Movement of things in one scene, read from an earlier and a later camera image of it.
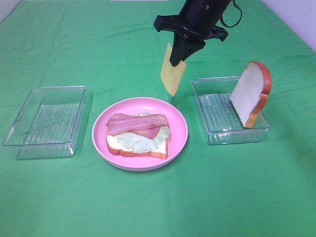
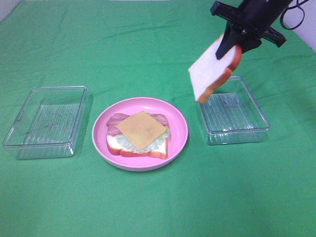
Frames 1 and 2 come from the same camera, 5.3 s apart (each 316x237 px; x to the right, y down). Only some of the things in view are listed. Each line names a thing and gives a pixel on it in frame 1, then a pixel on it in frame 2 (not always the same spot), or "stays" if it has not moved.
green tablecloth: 264,188 stays
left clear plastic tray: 47,126 stays
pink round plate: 177,140 stays
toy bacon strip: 118,124 stays
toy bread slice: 115,147 stays
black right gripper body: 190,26 to 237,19
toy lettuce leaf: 139,143 stays
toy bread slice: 250,97 to 209,71
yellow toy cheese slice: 171,75 to 141,129
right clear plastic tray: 221,122 stays
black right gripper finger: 198,46 to 249,42
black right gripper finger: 178,49 to 230,39
